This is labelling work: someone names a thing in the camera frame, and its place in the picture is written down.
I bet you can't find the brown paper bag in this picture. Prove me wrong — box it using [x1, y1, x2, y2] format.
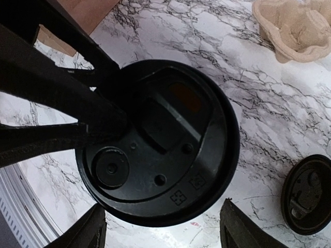
[37, 0, 119, 57]

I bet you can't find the aluminium front rail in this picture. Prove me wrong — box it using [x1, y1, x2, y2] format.
[1, 164, 63, 247]

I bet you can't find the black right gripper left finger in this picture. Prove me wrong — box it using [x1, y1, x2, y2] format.
[46, 205, 107, 248]

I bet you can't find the black plastic cup lid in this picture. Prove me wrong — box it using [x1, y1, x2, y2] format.
[281, 154, 330, 236]

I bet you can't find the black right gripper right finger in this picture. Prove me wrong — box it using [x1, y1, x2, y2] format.
[220, 198, 286, 248]

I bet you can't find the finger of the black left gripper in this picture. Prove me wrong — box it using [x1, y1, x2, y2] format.
[1, 26, 127, 167]
[38, 1, 119, 85]

